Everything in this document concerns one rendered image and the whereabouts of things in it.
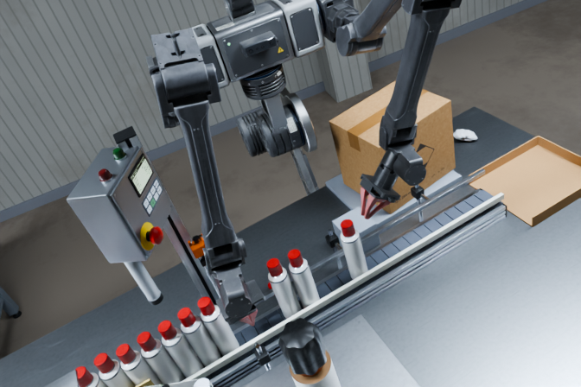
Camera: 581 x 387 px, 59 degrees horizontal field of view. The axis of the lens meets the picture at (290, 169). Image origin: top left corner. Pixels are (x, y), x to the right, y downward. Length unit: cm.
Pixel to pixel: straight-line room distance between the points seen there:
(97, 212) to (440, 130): 105
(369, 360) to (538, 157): 93
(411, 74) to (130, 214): 65
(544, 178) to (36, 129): 321
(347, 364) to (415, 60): 72
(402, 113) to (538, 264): 60
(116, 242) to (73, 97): 277
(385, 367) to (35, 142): 318
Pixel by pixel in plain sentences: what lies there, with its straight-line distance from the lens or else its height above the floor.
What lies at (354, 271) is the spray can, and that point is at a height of 92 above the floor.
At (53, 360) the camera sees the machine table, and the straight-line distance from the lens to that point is 178.
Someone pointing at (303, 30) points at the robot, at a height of 145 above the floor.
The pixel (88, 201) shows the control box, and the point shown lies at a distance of 106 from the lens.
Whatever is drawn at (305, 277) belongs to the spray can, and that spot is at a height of 101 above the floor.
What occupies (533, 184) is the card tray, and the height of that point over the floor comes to 83.
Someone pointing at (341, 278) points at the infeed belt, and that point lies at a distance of 147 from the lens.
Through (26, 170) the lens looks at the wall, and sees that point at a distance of 411.
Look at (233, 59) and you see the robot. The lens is 143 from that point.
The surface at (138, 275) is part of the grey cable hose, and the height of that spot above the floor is 118.
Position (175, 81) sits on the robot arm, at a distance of 90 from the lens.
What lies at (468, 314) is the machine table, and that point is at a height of 83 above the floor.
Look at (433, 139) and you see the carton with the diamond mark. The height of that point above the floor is 102.
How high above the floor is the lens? 199
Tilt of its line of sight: 36 degrees down
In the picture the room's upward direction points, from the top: 18 degrees counter-clockwise
